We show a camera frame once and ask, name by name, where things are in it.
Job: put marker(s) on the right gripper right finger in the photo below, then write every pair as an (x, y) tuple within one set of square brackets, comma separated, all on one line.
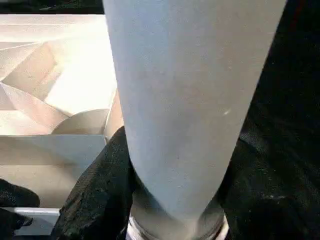
[(272, 195)]

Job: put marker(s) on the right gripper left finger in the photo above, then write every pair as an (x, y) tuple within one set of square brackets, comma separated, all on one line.
[(95, 190)]

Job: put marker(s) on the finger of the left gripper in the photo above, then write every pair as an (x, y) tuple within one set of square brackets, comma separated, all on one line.
[(15, 192), (12, 222)]

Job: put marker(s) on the white plastic table top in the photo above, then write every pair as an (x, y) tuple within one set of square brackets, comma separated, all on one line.
[(50, 75)]

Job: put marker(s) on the white plastic table leg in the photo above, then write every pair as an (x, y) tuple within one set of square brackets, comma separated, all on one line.
[(180, 100)]

